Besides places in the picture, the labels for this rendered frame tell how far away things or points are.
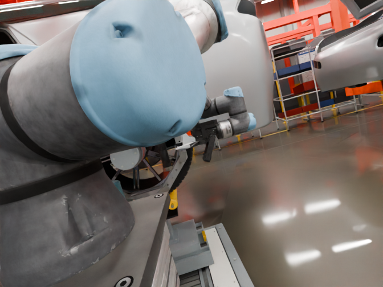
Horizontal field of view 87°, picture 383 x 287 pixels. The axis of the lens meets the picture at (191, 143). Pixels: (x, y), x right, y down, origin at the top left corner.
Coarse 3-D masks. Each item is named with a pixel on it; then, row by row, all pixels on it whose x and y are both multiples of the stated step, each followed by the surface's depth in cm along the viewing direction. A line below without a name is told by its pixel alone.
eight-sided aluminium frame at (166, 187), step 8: (184, 152) 106; (176, 160) 111; (184, 160) 106; (176, 168) 106; (168, 176) 107; (176, 176) 107; (168, 184) 111; (136, 192) 111; (144, 192) 107; (152, 192) 107; (160, 192) 107; (128, 200) 105
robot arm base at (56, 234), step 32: (96, 160) 26; (0, 192) 20; (32, 192) 20; (64, 192) 21; (96, 192) 24; (0, 224) 21; (32, 224) 20; (64, 224) 20; (96, 224) 22; (128, 224) 26; (0, 256) 20; (32, 256) 19; (64, 256) 20; (96, 256) 21
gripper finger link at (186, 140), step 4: (184, 136) 78; (188, 136) 79; (184, 140) 78; (188, 140) 79; (192, 140) 80; (184, 144) 78; (188, 144) 78; (176, 148) 77; (180, 148) 77; (184, 148) 77; (188, 148) 78
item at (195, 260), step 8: (200, 224) 151; (200, 232) 141; (200, 240) 133; (208, 248) 121; (184, 256) 120; (192, 256) 120; (200, 256) 115; (208, 256) 116; (176, 264) 114; (184, 264) 115; (192, 264) 115; (200, 264) 116; (208, 264) 116; (184, 272) 115
